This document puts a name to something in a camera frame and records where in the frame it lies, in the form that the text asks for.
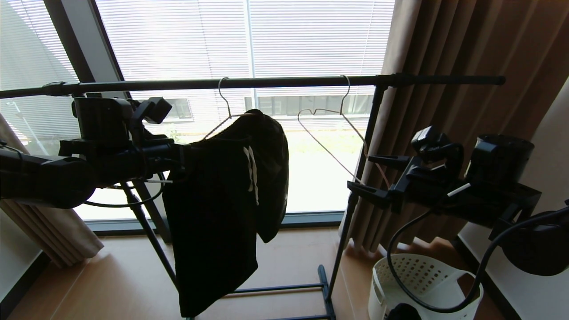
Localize white laundry basket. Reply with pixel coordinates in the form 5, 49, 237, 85
368, 252, 484, 320

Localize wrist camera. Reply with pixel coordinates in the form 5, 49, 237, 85
128, 96, 173, 139
410, 125, 466, 172

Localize brown curtain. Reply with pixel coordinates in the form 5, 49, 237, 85
0, 112, 105, 268
339, 0, 569, 258

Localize window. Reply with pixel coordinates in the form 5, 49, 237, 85
0, 0, 396, 228

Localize black shorts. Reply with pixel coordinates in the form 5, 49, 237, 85
161, 108, 290, 319

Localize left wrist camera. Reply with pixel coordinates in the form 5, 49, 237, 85
128, 96, 173, 139

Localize black cable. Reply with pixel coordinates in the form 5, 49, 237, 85
386, 205, 569, 314
81, 171, 166, 209

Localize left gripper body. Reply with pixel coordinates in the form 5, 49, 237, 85
93, 137, 192, 184

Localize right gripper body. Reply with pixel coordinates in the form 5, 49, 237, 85
389, 156, 455, 213

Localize heap of clothes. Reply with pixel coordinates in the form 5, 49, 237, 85
385, 303, 422, 320

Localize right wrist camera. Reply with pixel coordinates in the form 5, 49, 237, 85
410, 125, 466, 172

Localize black clothes rack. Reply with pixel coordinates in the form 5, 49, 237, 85
0, 73, 506, 320

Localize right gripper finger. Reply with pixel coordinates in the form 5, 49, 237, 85
367, 154, 413, 171
347, 180, 395, 210

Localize pink clothes hanger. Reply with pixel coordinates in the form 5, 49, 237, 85
201, 76, 259, 141
297, 74, 393, 188

